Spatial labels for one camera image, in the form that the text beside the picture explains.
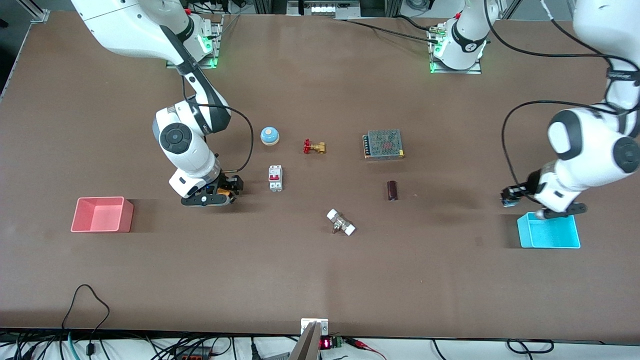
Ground grey camera pole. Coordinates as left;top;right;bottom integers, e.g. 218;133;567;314
288;321;321;360

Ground black table cable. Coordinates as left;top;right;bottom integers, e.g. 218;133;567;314
335;18;434;41
394;15;439;32

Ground white pole bracket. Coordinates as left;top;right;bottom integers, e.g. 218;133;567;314
300;318;329;336

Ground pink plastic box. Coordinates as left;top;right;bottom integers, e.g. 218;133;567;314
70;196;134;234

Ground black flat loop cable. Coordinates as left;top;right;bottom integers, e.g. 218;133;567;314
506;339;555;355

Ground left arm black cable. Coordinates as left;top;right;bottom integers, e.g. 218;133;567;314
484;0;640;196

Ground blue plastic box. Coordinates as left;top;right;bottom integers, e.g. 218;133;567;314
516;212;581;249

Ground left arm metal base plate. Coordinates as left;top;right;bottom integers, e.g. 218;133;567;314
428;25;483;75

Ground red clip lead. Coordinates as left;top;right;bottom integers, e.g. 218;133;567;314
344;337;388;360

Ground metal valve white ends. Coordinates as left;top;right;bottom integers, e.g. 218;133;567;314
326;208;357;237

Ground black looped cable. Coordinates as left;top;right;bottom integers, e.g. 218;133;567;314
62;284;111;357

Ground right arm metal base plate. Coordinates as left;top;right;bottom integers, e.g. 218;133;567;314
166;14;224;70

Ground metal rack device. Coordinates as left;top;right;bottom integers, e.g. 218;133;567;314
287;0;361;18

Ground metal mesh power supply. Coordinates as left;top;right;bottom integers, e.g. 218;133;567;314
362;129;405;161

